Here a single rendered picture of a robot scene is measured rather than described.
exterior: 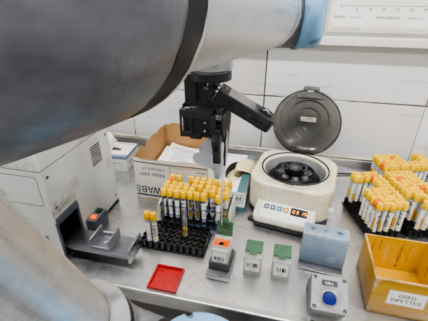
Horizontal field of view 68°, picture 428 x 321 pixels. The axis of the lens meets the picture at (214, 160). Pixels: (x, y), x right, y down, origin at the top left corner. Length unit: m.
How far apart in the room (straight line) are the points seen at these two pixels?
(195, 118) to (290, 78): 0.63
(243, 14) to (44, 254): 0.22
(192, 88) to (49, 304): 0.40
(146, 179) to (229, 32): 0.87
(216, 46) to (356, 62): 1.01
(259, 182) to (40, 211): 0.55
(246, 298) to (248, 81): 0.72
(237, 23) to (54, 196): 0.69
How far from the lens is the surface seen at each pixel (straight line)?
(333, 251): 0.81
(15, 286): 0.26
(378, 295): 0.77
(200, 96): 0.58
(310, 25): 0.38
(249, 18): 0.19
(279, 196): 0.91
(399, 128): 1.25
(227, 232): 0.77
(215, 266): 0.78
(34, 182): 0.78
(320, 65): 1.14
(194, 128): 0.58
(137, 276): 0.81
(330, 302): 0.71
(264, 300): 0.76
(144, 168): 0.99
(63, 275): 0.30
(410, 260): 0.89
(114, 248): 0.83
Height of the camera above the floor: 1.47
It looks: 28 degrees down
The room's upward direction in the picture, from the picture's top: straight up
